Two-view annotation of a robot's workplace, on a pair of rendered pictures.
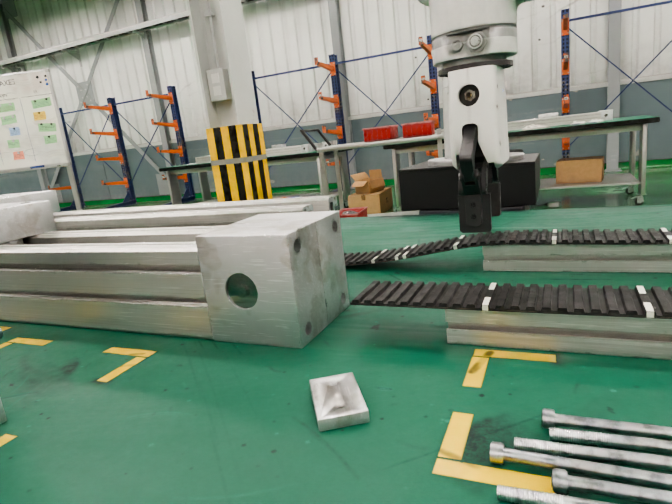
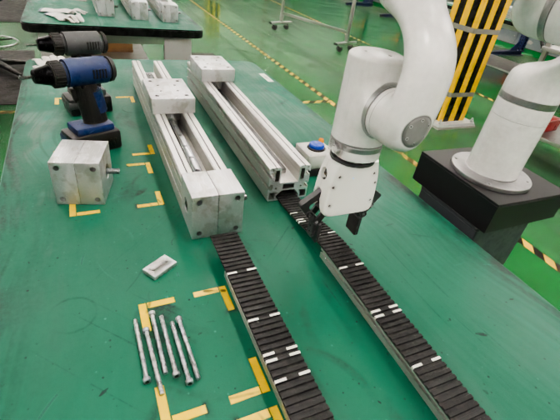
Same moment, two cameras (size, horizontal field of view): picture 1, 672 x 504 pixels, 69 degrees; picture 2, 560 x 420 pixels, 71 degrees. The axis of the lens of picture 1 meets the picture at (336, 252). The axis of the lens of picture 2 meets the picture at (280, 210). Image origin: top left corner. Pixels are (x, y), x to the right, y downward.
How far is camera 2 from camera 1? 0.54 m
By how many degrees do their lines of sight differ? 38
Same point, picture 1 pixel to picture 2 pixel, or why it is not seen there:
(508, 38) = (356, 155)
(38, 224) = (186, 108)
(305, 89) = not seen: outside the picture
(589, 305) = (248, 302)
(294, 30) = not seen: outside the picture
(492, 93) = (331, 180)
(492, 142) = (323, 203)
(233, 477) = (111, 267)
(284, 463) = (123, 273)
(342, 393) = (161, 266)
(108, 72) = not seen: outside the picture
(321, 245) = (221, 204)
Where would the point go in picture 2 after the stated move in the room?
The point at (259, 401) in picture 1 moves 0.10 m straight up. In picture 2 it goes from (150, 249) to (147, 204)
